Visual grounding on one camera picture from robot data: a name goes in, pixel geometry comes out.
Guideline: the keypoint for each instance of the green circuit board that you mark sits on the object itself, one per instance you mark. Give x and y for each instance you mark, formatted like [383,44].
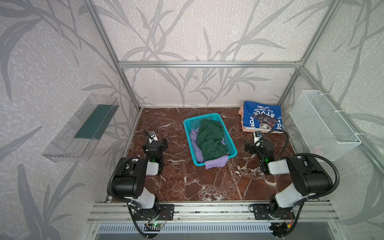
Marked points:
[154,227]

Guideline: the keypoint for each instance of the aluminium back crossbar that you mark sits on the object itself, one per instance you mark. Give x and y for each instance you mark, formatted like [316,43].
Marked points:
[208,64]

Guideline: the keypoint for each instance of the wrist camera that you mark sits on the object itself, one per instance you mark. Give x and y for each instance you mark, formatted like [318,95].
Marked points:
[257,137]
[150,136]

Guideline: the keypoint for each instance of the white wire mesh basket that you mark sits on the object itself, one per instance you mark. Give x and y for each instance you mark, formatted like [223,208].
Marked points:
[322,127]

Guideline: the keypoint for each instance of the clear acrylic wall shelf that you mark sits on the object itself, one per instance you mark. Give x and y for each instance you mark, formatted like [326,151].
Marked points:
[77,140]

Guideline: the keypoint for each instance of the lilac purple t shirt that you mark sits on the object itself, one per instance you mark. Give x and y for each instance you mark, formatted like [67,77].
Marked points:
[216,163]

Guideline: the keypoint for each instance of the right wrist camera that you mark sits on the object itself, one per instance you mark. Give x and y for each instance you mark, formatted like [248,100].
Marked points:
[257,137]

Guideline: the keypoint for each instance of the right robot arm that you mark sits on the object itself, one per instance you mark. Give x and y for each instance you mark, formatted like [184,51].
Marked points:
[312,176]

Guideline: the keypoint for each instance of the teal plastic laundry basket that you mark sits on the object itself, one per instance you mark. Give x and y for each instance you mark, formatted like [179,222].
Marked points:
[195,122]

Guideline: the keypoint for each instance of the dark green t shirt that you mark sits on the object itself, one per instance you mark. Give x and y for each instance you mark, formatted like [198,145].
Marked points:
[210,139]

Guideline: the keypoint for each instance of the aluminium frame rail base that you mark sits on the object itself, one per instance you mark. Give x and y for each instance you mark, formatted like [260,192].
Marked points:
[215,212]

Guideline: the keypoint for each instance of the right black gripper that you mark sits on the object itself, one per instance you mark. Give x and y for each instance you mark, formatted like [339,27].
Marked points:
[258,147]

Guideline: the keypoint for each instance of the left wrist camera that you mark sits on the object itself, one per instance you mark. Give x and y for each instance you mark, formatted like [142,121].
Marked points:
[150,136]

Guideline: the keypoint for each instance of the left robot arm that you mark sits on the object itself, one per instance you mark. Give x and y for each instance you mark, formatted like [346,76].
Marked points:
[127,183]

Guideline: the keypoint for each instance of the folded blue printed t shirt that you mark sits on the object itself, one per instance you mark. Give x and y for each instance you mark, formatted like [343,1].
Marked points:
[253,109]

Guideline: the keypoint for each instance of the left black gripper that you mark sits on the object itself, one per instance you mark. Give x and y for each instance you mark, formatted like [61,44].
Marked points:
[154,144]

